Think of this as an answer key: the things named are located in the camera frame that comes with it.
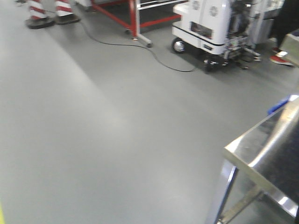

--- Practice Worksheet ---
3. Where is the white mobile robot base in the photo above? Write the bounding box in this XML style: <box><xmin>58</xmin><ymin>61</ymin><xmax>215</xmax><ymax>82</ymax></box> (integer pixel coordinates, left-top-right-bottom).
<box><xmin>171</xmin><ymin>0</ymin><xmax>261</xmax><ymax>72</ymax></box>

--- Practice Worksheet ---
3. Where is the right red white traffic cone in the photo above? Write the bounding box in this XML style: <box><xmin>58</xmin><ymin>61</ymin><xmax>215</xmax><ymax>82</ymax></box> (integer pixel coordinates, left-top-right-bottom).
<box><xmin>55</xmin><ymin>0</ymin><xmax>80</xmax><ymax>25</ymax></box>

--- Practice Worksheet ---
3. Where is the red white traffic cone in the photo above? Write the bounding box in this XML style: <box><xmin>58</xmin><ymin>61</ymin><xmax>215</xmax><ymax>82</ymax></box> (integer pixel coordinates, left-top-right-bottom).
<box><xmin>55</xmin><ymin>0</ymin><xmax>80</xmax><ymax>25</ymax></box>
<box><xmin>25</xmin><ymin>0</ymin><xmax>55</xmax><ymax>29</ymax></box>

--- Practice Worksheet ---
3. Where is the black floor cable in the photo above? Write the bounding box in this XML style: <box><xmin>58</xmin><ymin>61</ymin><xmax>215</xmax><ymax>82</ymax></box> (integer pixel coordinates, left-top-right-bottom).
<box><xmin>79</xmin><ymin>22</ymin><xmax>196</xmax><ymax>72</ymax></box>

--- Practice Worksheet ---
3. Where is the red metal frame cart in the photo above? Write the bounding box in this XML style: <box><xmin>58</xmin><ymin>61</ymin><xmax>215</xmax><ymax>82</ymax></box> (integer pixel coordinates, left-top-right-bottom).
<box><xmin>91</xmin><ymin>0</ymin><xmax>184</xmax><ymax>48</ymax></box>

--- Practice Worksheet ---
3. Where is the red sneaker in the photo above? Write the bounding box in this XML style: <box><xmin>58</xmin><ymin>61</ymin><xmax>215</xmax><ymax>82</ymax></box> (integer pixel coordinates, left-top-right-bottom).
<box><xmin>270</xmin><ymin>55</ymin><xmax>293</xmax><ymax>67</ymax></box>

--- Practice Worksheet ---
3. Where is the stainless steel table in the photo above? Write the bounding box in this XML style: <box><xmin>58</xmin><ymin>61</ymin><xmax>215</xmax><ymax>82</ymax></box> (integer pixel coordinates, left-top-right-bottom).
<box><xmin>206</xmin><ymin>98</ymin><xmax>299</xmax><ymax>224</ymax></box>

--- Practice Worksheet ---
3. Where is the left red white traffic cone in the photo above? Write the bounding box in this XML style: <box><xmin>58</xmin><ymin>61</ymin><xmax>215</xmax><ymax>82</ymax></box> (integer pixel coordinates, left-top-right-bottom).
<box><xmin>25</xmin><ymin>0</ymin><xmax>55</xmax><ymax>29</ymax></box>

